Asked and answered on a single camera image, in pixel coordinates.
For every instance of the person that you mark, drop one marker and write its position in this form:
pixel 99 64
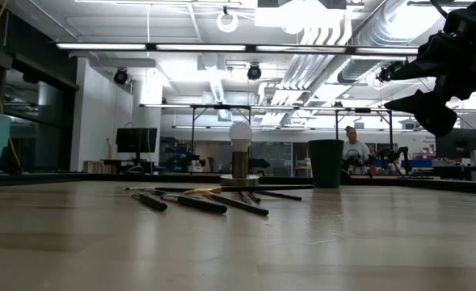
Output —
pixel 355 151

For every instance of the long overhead light bar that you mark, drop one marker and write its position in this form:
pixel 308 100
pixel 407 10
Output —
pixel 100 46

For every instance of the brown wooden stack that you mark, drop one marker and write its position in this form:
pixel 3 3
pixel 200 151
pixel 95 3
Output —
pixel 96 167

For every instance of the black ceiling spotlight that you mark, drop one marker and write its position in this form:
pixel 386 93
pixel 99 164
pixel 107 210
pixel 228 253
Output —
pixel 120 76
pixel 384 74
pixel 254 72

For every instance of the brass table lamp with bulb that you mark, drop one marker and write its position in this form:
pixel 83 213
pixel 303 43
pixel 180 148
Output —
pixel 240 133

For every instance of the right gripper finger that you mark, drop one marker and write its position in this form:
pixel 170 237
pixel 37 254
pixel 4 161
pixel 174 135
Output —
pixel 431 111
pixel 431 60

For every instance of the black long gold-ferrule paintbrush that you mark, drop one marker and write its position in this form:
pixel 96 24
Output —
pixel 241 205

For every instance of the dark green cup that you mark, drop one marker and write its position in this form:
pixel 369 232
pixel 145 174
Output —
pixel 326 165

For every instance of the black computer monitor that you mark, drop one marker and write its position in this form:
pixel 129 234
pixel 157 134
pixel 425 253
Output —
pixel 136 139
pixel 456 147

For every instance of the black background robot arm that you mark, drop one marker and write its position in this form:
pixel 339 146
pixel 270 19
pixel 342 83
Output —
pixel 387 155

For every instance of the thick black silver-ferrule paintbrush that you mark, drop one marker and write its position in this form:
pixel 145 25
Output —
pixel 154 203
pixel 205 206

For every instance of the round white ceiling lamp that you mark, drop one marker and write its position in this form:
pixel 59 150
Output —
pixel 218 21

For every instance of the black gold-ferrule flat paintbrush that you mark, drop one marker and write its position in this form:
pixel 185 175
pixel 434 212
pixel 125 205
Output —
pixel 262 188

